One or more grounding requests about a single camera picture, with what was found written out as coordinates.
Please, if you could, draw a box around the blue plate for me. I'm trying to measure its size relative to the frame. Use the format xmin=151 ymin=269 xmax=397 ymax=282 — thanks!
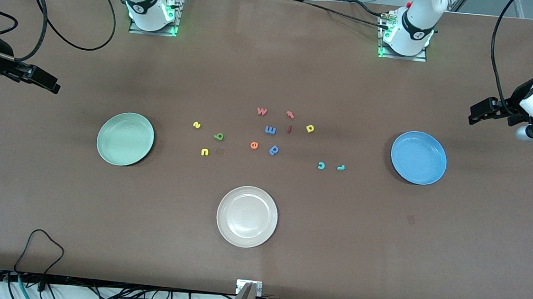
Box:
xmin=388 ymin=129 xmax=450 ymax=187

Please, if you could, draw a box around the light green plate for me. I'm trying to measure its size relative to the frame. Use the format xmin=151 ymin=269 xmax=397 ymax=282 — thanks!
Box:
xmin=95 ymin=110 xmax=157 ymax=169

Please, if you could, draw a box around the beige plate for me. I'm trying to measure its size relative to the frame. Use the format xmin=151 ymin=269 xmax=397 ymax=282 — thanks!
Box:
xmin=214 ymin=183 xmax=281 ymax=251

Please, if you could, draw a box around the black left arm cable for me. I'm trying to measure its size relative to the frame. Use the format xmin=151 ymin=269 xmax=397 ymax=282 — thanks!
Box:
xmin=486 ymin=0 xmax=519 ymax=112

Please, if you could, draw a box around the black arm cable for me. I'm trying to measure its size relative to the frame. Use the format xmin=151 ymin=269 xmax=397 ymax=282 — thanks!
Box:
xmin=486 ymin=0 xmax=519 ymax=112
xmin=0 ymin=0 xmax=118 ymax=69

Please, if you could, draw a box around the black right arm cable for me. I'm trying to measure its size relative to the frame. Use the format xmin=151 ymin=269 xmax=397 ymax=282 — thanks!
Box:
xmin=0 ymin=0 xmax=118 ymax=69

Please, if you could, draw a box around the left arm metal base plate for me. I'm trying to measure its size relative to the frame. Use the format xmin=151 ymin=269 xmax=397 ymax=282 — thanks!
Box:
xmin=376 ymin=11 xmax=431 ymax=63

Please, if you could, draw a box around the thin black looped cable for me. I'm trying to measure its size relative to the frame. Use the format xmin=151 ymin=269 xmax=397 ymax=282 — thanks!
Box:
xmin=13 ymin=227 xmax=66 ymax=279

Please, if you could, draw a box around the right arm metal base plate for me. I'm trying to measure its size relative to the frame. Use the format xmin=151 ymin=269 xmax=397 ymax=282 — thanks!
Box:
xmin=128 ymin=0 xmax=184 ymax=38

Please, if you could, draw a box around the black cable across table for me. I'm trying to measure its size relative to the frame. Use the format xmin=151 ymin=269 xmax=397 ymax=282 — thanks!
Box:
xmin=281 ymin=0 xmax=397 ymax=32

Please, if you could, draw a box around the teal cable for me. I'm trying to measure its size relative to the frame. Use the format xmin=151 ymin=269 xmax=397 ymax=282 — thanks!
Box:
xmin=16 ymin=273 xmax=29 ymax=299

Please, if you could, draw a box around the white mounting bracket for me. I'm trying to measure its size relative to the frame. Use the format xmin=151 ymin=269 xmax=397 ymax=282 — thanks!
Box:
xmin=235 ymin=279 xmax=263 ymax=297

